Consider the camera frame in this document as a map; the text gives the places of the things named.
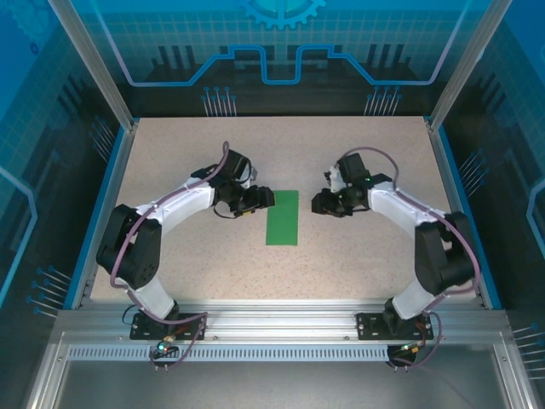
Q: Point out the aluminium rail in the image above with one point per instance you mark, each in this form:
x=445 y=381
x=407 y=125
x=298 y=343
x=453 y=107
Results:
x=440 y=162
x=124 y=162

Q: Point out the aluminium right side rail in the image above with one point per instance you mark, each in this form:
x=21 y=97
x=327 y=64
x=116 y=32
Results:
x=440 y=162

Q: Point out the green paper sheet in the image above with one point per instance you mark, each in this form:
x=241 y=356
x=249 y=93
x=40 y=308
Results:
x=283 y=221

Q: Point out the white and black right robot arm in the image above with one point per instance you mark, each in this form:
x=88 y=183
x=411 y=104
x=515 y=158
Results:
x=396 y=209

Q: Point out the blue base strip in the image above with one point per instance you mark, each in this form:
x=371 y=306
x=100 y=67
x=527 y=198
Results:
x=461 y=191
x=98 y=191

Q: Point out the blue left base strip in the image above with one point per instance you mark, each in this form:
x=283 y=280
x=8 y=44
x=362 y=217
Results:
x=98 y=191

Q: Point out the aluminium right frame post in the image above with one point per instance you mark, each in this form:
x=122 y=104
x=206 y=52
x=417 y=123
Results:
x=465 y=64

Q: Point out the aluminium mounting beam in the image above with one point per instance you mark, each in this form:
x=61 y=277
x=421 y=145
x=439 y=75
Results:
x=281 y=319

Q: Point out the blue right base strip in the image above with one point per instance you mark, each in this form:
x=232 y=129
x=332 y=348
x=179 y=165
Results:
x=461 y=191

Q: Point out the grey metal bottom tray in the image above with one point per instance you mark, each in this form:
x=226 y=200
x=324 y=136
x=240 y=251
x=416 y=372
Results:
x=277 y=383

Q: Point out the aluminium frame post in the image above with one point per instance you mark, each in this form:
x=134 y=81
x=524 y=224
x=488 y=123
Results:
x=104 y=72
x=465 y=64

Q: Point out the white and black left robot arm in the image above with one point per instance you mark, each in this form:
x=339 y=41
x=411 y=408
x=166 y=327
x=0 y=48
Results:
x=187 y=204

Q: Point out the aluminium left side rail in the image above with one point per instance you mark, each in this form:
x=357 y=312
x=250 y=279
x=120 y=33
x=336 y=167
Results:
x=124 y=162

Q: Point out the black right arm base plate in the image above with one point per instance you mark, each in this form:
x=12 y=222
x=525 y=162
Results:
x=368 y=328

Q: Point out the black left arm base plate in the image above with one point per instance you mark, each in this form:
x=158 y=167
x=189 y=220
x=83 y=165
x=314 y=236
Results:
x=138 y=332

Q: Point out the aluminium left frame post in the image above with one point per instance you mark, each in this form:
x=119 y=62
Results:
x=104 y=72

